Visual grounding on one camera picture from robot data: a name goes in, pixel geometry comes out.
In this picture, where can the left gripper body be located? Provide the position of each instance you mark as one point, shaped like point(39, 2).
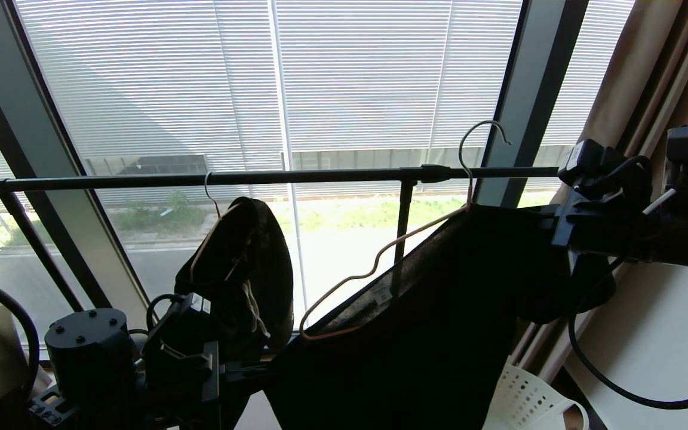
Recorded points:
point(177, 394)

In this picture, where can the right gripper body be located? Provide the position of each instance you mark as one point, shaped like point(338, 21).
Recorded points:
point(648, 239)

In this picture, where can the black garment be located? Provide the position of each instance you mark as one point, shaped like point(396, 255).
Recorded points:
point(439, 334)
point(248, 269)

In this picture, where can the pink clothes hanger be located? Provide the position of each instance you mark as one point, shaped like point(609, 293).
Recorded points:
point(206, 188)
point(427, 225)

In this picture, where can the white laundry basket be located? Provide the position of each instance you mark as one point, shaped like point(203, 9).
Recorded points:
point(529, 400)

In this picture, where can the black clothes rack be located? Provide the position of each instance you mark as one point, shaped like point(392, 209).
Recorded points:
point(111, 180)

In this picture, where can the brown curtain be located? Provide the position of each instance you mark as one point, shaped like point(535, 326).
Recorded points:
point(636, 60)

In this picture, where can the window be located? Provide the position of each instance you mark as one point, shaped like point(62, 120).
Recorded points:
point(350, 77)

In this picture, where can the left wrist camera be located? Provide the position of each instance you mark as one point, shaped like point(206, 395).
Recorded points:
point(183, 328)

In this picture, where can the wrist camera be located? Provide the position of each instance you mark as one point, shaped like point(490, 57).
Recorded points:
point(183, 328)
point(589, 164)

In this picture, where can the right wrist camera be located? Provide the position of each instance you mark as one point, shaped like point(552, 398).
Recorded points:
point(589, 164)

